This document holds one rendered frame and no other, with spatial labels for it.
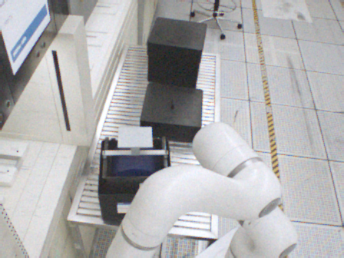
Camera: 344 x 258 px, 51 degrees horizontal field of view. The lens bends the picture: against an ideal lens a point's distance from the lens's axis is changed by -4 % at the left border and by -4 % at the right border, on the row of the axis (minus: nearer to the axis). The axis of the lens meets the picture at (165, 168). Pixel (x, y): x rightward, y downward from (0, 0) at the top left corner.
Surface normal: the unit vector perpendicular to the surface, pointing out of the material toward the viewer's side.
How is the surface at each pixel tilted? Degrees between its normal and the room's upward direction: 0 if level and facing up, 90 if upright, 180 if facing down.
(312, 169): 0
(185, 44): 0
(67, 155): 0
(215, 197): 73
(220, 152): 35
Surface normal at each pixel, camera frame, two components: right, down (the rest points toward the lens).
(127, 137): 0.06, -0.64
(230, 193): -0.20, 0.41
